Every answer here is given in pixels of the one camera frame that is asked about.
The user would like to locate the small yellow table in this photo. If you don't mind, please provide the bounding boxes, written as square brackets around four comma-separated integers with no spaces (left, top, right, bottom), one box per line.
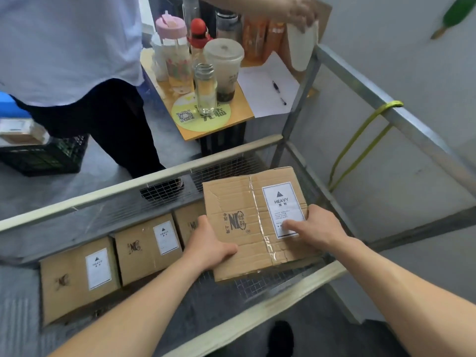
[140,48,255,142]

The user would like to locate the person's left hand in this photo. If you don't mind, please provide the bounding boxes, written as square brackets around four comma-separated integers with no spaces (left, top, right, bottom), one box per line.
[182,214,238,274]

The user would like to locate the yellow-green round sticker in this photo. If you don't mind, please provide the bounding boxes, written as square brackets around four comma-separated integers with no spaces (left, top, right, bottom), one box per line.
[171,93,232,131]

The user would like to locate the green popsicle wall hook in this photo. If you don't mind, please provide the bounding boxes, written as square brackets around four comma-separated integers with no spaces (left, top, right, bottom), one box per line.
[430,0,476,40]

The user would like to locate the metal wire cage cart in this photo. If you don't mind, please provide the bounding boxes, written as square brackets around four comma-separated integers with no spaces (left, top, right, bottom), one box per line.
[0,43,476,357]

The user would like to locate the small brown carton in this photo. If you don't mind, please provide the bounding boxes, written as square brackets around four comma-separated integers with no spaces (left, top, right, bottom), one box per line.
[0,118,49,147]

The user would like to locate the clear glass jar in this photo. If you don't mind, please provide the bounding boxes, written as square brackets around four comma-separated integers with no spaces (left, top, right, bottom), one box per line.
[193,62,218,117]

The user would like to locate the black lid steel flask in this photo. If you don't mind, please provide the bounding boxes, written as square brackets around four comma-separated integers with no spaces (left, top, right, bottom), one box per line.
[215,10,240,41]

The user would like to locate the brown tea bottle white cap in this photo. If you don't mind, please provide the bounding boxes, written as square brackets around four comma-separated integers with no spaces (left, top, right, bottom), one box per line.
[242,16,268,63]

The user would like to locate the person's left forearm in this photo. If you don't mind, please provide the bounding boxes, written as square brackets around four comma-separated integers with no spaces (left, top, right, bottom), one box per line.
[48,252,209,357]

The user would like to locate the white plastic cup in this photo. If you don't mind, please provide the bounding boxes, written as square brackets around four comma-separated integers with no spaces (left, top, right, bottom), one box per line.
[150,33,170,82]

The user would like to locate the white lid drink cup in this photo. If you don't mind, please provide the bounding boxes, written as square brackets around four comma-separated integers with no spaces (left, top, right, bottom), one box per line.
[203,37,245,103]

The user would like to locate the black plastic crate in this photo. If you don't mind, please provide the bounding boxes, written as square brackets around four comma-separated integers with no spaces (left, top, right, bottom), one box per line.
[0,133,90,178]

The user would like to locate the person's right forearm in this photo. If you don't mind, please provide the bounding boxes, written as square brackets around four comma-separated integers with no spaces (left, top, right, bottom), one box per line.
[327,238,476,357]

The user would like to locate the person's black shoe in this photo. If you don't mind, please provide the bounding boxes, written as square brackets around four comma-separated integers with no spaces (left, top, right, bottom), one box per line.
[267,320,295,357]

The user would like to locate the black pen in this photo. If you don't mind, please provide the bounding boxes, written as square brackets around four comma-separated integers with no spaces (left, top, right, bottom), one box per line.
[272,80,288,107]

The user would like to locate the blue plastic box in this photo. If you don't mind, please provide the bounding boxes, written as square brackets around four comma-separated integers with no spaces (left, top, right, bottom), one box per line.
[0,91,32,119]

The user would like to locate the large labelled cardboard box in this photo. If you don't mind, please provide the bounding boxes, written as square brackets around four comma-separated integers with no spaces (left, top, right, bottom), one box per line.
[174,200,207,246]
[202,166,324,283]
[40,237,121,326]
[113,213,183,287]

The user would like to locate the red lid bottle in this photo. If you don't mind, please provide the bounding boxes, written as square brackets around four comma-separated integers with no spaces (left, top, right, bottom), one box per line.
[187,17,213,65]

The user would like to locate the yellow-green rope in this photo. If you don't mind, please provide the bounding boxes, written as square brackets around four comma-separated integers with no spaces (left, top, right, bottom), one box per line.
[327,101,404,192]

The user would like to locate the pink lid clear tumbler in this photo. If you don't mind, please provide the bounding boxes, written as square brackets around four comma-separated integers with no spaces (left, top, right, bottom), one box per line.
[155,10,194,95]

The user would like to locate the orange drink bottle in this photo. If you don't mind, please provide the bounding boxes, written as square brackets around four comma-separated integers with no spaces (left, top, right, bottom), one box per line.
[266,20,286,60]

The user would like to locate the person's right hand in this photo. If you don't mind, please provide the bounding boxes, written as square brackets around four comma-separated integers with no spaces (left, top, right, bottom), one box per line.
[281,204,349,253]

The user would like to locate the white paper sheet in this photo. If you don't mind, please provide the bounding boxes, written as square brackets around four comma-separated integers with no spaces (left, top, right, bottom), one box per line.
[237,51,301,119]

